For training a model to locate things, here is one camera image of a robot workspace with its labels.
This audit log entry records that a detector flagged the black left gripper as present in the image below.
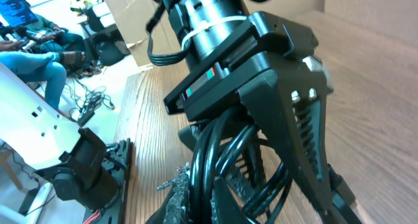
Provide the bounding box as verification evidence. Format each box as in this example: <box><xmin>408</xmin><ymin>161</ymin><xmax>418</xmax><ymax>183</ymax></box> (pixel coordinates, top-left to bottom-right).
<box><xmin>163</xmin><ymin>12</ymin><xmax>332</xmax><ymax>214</ymax></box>

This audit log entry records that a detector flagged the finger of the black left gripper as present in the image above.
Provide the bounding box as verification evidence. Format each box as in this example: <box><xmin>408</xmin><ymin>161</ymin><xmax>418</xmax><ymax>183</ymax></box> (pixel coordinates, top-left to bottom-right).
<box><xmin>178</xmin><ymin>118</ymin><xmax>265</xmax><ymax>201</ymax></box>

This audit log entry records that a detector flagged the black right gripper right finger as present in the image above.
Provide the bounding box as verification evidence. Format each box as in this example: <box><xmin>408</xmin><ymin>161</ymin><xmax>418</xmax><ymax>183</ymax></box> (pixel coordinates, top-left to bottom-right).
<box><xmin>210</xmin><ymin>177</ymin><xmax>258</xmax><ymax>224</ymax></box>

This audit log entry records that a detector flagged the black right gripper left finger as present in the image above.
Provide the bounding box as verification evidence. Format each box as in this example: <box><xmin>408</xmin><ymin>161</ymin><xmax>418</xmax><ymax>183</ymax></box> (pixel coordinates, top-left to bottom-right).
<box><xmin>146</xmin><ymin>167</ymin><xmax>190</xmax><ymax>224</ymax></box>

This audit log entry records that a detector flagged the black usb cable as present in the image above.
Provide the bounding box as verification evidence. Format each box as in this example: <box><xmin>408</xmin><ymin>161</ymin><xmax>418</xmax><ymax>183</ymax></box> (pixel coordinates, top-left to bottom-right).
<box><xmin>187</xmin><ymin>106</ymin><xmax>363</xmax><ymax>224</ymax></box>

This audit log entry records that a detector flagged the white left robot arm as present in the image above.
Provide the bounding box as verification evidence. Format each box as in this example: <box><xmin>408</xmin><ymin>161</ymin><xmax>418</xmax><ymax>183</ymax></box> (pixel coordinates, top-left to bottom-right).
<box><xmin>1</xmin><ymin>0</ymin><xmax>268</xmax><ymax>210</ymax></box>

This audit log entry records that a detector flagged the black backpack on floor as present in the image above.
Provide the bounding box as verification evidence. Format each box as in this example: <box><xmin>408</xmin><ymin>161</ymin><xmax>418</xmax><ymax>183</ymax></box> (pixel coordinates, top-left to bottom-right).
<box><xmin>93</xmin><ymin>31</ymin><xmax>130</xmax><ymax>66</ymax></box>

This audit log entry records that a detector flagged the cardboard box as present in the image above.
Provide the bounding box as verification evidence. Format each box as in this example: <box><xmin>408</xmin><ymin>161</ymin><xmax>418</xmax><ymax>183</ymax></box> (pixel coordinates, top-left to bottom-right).
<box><xmin>104</xmin><ymin>0</ymin><xmax>180</xmax><ymax>66</ymax></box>

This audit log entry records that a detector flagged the seated person in teal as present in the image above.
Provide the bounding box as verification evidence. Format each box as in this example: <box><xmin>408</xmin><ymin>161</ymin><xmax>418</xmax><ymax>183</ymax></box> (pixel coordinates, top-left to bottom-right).
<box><xmin>1</xmin><ymin>40</ymin><xmax>86</xmax><ymax>110</ymax></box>

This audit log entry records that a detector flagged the computer monitor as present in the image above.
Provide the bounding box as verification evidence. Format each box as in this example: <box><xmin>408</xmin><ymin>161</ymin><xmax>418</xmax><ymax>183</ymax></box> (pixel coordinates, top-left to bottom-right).
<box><xmin>1</xmin><ymin>0</ymin><xmax>38</xmax><ymax>27</ymax></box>

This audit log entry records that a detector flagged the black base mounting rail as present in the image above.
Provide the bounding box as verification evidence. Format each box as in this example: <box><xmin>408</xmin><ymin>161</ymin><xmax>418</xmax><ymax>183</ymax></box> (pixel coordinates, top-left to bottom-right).
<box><xmin>83</xmin><ymin>138</ymin><xmax>133</xmax><ymax>224</ymax></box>

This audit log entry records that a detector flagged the floor cables and power strip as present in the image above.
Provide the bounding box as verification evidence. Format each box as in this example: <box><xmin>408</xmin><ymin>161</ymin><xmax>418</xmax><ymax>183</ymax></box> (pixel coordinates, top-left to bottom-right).
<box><xmin>63</xmin><ymin>76</ymin><xmax>117</xmax><ymax>127</ymax></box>

